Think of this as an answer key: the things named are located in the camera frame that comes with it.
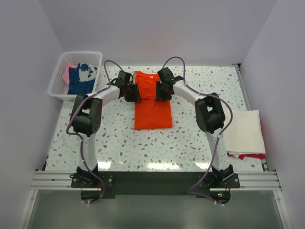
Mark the white plastic laundry basket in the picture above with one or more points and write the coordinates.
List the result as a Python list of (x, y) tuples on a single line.
[(57, 87)]

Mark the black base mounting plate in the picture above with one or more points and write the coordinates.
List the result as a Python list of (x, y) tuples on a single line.
[(109, 185)]

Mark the navy blue printed t shirt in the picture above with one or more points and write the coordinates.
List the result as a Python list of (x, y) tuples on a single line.
[(82, 78)]

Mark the aluminium frame rail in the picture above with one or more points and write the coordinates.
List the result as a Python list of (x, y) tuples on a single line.
[(249, 181)]

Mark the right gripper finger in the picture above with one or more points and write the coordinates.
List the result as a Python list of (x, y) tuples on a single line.
[(166, 96), (159, 91)]

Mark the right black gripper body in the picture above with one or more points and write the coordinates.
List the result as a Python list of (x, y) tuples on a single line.
[(164, 89)]

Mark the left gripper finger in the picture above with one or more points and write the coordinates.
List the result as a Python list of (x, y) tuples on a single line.
[(132, 98), (137, 97)]

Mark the pink t shirt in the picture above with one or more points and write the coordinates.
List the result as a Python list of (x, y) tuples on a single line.
[(65, 76)]

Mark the orange t shirt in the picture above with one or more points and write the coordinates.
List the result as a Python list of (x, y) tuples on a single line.
[(151, 113)]

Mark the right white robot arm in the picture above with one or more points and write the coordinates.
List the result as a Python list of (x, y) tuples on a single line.
[(210, 118)]

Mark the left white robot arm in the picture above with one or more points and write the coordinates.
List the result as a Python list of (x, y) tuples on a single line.
[(86, 117)]

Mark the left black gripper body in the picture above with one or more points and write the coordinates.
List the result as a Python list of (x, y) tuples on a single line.
[(130, 88)]

